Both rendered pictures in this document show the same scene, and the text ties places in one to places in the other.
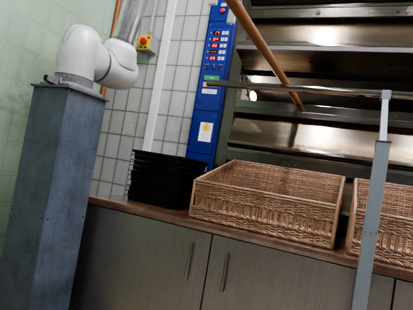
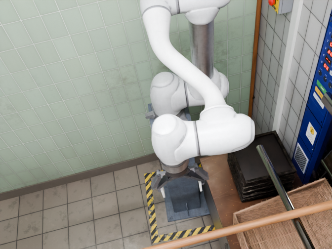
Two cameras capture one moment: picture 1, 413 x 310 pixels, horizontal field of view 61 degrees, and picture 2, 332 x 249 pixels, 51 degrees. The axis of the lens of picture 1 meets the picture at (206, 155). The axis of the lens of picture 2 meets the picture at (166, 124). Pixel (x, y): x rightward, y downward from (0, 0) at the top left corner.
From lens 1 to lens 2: 1.92 m
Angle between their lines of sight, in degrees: 75
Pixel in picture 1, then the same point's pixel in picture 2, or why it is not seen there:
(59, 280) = (187, 194)
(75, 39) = (153, 97)
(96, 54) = (171, 103)
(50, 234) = (173, 183)
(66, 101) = not seen: hidden behind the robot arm
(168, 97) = (296, 69)
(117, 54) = (192, 93)
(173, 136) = (296, 108)
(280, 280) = not seen: outside the picture
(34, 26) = not seen: hidden behind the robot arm
